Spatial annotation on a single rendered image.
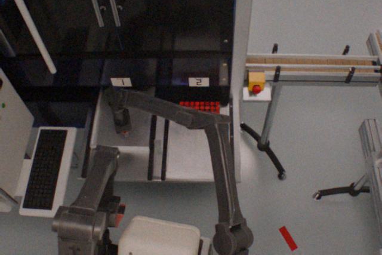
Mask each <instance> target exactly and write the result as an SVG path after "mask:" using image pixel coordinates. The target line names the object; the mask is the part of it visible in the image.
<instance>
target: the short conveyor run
mask: <svg viewBox="0 0 382 255"><path fill-rule="evenodd" d="M349 49H350V46H349V45H346V47H345V49H344V52H343V54H342V55H318V54H277V51H278V44H277V43H274V47H273V50H272V53H271V54H258V53H247V59H246V65H245V67H246V69H264V74H265V81H269V85H279V86H339V87H376V86H377V84H378V82H379V80H380V78H381V73H380V71H379V70H380V68H381V66H378V65H377V58H378V56H348V55H347V54H348V52H349Z"/></svg>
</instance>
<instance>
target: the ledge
mask: <svg viewBox="0 0 382 255"><path fill-rule="evenodd" d="M243 101H244V103H271V93H270V87H269V81H265V85H264V91H261V93H260V94H254V93H253V92H252V91H248V84H247V81H244V91H243Z"/></svg>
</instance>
